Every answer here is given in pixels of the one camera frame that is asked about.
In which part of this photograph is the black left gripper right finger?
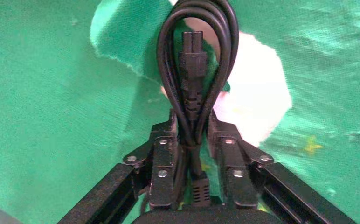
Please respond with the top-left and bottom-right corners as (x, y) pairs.
(207, 109), (357, 224)

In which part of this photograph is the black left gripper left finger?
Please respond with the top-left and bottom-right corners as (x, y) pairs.
(57, 109), (180, 224)

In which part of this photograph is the black power cable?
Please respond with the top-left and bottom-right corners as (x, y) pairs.
(156, 0), (240, 208)

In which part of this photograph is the green table cloth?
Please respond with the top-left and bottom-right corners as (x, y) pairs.
(0, 0), (360, 224)

